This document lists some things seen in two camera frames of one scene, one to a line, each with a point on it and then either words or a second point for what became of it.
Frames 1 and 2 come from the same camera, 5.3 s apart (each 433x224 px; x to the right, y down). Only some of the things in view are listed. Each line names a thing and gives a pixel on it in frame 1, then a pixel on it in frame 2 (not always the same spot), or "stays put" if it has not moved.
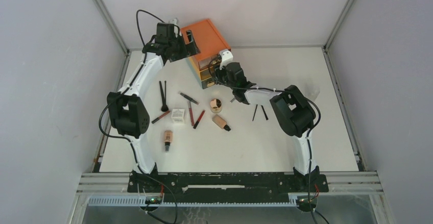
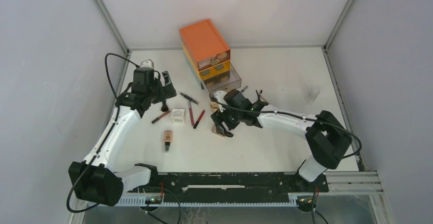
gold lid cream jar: [215, 105] stays put
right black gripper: [218, 73] -> [219, 117]
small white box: [177, 115] stays put
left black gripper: [189, 50] -> [166, 92]
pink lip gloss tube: [191, 113] stays put
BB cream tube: [168, 139] stays put
